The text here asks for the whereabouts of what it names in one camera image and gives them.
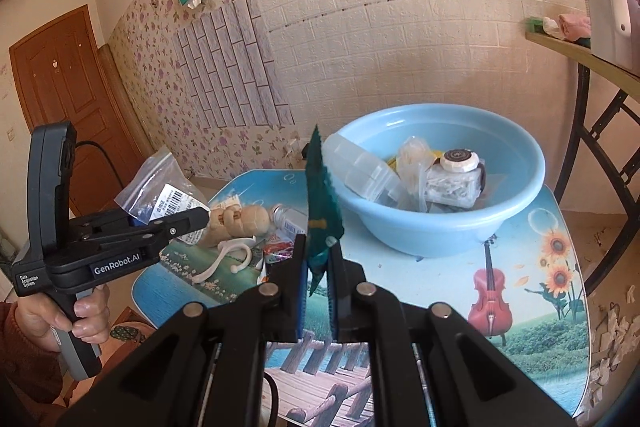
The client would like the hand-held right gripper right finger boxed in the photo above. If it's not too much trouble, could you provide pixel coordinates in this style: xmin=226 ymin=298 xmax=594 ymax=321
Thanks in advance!
xmin=327 ymin=242 xmax=576 ymax=427

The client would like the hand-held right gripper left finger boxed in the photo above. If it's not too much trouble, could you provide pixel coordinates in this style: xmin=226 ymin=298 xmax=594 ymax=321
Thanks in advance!
xmin=55 ymin=234 xmax=308 ymax=427

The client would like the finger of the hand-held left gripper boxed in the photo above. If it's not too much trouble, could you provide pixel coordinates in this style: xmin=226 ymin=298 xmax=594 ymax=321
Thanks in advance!
xmin=70 ymin=208 xmax=144 ymax=234
xmin=75 ymin=206 xmax=211 ymax=250

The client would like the clear labelled zip bag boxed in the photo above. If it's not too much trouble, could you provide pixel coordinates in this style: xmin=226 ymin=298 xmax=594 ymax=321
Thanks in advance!
xmin=114 ymin=147 xmax=211 ymax=248

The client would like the teal snack packet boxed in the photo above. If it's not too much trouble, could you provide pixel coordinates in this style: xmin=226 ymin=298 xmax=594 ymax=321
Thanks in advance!
xmin=301 ymin=124 xmax=347 ymax=297

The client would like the translucent frosted plastic box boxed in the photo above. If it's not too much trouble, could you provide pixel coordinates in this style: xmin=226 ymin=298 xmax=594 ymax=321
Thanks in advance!
xmin=322 ymin=133 xmax=401 ymax=204

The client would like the light blue plastic basin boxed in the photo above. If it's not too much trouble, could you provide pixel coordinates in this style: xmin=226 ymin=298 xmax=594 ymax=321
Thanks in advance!
xmin=327 ymin=103 xmax=547 ymax=259

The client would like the bag of cotton swabs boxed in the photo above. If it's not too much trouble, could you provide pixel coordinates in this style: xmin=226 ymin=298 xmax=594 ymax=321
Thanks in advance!
xmin=397 ymin=136 xmax=442 ymax=208

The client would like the clear box of floss picks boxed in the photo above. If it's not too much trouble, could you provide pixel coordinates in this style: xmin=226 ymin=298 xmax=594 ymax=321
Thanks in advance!
xmin=425 ymin=164 xmax=488 ymax=208

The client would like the round white soap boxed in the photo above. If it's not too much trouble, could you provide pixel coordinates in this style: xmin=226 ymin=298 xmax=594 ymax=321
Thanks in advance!
xmin=440 ymin=148 xmax=482 ymax=175

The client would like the person's left forearm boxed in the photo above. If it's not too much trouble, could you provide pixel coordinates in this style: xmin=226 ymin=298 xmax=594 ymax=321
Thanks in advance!
xmin=0 ymin=302 xmax=68 ymax=427

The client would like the scenery printed desktop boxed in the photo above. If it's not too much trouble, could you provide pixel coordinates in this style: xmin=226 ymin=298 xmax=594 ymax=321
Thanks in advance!
xmin=131 ymin=168 xmax=590 ymax=423

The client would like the person's left hand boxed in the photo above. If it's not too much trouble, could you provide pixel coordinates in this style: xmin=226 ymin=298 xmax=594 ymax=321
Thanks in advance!
xmin=15 ymin=284 xmax=112 ymax=354

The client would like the brown and red snack packet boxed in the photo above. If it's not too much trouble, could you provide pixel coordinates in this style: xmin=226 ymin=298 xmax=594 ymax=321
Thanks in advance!
xmin=260 ymin=234 xmax=301 ymax=284

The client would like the white plastic hook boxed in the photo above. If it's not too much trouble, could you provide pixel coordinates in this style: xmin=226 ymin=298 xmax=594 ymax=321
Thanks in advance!
xmin=192 ymin=237 xmax=253 ymax=286

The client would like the beige plush toy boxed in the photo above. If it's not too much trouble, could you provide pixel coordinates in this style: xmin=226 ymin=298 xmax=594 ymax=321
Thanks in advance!
xmin=207 ymin=202 xmax=273 ymax=249

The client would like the clear plastic bottle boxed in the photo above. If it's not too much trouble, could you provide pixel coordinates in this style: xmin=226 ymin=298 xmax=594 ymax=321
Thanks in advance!
xmin=271 ymin=203 xmax=308 ymax=234

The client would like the brown wooden door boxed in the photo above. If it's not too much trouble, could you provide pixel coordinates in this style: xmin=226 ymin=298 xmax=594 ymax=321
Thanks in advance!
xmin=9 ymin=4 xmax=146 ymax=218

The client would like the pink cloth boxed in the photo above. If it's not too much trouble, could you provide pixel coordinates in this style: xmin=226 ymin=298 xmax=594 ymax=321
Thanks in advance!
xmin=557 ymin=12 xmax=592 ymax=42

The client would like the black cable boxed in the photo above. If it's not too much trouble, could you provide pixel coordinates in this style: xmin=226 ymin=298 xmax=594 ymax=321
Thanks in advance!
xmin=260 ymin=376 xmax=282 ymax=424
xmin=75 ymin=141 xmax=127 ymax=188

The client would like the black frame folding table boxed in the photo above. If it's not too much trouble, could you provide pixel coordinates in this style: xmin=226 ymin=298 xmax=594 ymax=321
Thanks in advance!
xmin=525 ymin=29 xmax=640 ymax=298

